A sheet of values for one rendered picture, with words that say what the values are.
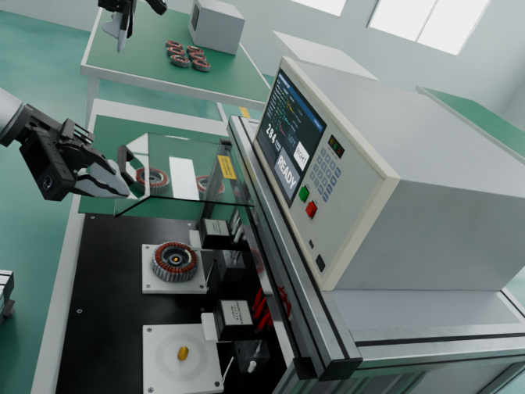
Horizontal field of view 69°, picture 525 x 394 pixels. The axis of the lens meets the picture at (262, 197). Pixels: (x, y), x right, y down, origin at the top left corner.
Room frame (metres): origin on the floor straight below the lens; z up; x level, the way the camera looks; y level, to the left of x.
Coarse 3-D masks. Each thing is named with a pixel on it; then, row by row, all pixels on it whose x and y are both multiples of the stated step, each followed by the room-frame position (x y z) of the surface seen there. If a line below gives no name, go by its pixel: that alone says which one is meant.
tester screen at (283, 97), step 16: (272, 96) 0.79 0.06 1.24; (288, 96) 0.72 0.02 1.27; (272, 112) 0.76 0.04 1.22; (288, 112) 0.70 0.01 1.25; (304, 112) 0.64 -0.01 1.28; (288, 128) 0.67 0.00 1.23; (304, 128) 0.62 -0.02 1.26; (320, 128) 0.58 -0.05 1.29; (272, 144) 0.71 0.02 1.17; (304, 144) 0.61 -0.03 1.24
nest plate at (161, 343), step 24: (144, 336) 0.47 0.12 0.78; (168, 336) 0.49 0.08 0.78; (192, 336) 0.51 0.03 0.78; (144, 360) 0.42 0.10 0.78; (168, 360) 0.44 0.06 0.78; (192, 360) 0.46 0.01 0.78; (216, 360) 0.47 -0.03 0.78; (144, 384) 0.38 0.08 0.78; (168, 384) 0.39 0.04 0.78; (192, 384) 0.41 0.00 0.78; (216, 384) 0.43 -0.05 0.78
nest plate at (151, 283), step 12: (144, 252) 0.68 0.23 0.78; (144, 264) 0.64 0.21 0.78; (144, 276) 0.61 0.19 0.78; (156, 276) 0.62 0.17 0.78; (204, 276) 0.68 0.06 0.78; (144, 288) 0.58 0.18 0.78; (156, 288) 0.59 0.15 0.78; (168, 288) 0.60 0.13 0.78; (180, 288) 0.62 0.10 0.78; (192, 288) 0.63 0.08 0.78; (204, 288) 0.64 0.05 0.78
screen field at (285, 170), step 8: (280, 152) 0.67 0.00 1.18; (280, 160) 0.66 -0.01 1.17; (288, 160) 0.63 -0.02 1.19; (280, 168) 0.65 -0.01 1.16; (288, 168) 0.62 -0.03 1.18; (280, 176) 0.64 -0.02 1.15; (288, 176) 0.61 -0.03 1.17; (296, 176) 0.59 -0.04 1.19; (288, 184) 0.60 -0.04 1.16; (296, 184) 0.58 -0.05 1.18; (288, 192) 0.59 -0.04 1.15
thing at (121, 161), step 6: (120, 150) 0.66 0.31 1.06; (126, 150) 0.66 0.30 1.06; (120, 156) 0.63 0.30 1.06; (126, 156) 0.64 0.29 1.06; (132, 156) 0.67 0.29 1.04; (120, 162) 0.61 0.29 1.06; (126, 162) 0.63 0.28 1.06; (120, 168) 0.59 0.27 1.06; (120, 174) 0.58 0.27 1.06; (126, 174) 0.59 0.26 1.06; (126, 180) 0.58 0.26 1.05; (132, 180) 0.60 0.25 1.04
